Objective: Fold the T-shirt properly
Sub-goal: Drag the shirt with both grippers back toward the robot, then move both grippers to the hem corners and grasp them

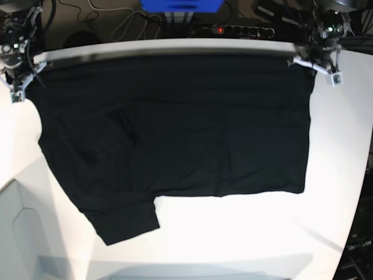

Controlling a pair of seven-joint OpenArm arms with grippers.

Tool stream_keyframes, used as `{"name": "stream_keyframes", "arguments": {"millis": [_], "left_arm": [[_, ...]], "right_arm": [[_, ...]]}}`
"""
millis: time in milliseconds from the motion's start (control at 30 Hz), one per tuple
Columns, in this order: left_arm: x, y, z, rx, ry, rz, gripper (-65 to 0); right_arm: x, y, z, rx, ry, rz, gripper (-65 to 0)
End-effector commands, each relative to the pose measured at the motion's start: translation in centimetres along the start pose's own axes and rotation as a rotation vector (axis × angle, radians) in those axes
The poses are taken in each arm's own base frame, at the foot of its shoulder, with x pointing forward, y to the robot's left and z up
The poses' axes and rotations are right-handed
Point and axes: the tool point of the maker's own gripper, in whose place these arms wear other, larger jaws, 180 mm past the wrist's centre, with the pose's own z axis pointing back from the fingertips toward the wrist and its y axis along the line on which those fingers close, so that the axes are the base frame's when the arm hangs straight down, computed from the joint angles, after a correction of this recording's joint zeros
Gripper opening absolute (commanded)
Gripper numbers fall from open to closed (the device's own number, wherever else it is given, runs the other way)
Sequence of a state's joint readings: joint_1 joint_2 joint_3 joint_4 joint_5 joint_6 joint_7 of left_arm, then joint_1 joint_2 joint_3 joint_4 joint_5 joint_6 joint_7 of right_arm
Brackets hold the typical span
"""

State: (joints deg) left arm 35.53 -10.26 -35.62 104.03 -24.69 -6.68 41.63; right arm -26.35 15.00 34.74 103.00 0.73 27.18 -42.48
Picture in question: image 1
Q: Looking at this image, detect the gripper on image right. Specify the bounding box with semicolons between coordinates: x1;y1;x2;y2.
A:
287;43;342;76

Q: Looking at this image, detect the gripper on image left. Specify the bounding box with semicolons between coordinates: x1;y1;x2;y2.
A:
1;52;47;93

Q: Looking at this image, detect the black T-shirt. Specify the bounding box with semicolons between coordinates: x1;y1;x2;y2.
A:
26;55;315;245

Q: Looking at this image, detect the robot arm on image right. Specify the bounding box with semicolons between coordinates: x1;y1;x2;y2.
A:
288;1;372;78

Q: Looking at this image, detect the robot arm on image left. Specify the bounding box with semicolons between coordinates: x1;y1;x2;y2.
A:
1;1;43;95

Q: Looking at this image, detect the black power strip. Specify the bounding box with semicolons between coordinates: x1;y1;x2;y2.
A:
193;25;275;40

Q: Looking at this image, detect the blue plastic box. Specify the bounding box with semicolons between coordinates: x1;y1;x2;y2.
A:
140;0;224;13

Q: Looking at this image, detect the white bin at table edge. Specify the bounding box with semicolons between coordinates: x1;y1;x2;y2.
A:
1;180;59;279

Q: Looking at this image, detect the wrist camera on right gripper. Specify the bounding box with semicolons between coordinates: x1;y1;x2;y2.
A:
10;90;26;104

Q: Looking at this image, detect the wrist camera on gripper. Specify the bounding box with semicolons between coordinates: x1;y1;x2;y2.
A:
10;90;26;104
327;71;343;88

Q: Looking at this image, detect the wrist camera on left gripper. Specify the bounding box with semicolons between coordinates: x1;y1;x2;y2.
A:
327;71;343;88

